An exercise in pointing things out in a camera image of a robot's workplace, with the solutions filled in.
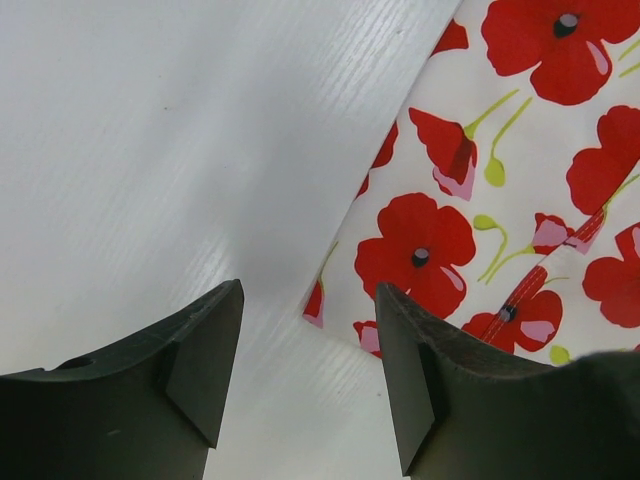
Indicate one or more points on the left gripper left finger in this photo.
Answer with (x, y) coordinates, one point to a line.
(149, 406)

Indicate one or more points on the white red poppy skirt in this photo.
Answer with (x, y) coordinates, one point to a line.
(505, 197)

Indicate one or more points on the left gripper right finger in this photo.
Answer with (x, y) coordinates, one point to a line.
(462, 409)

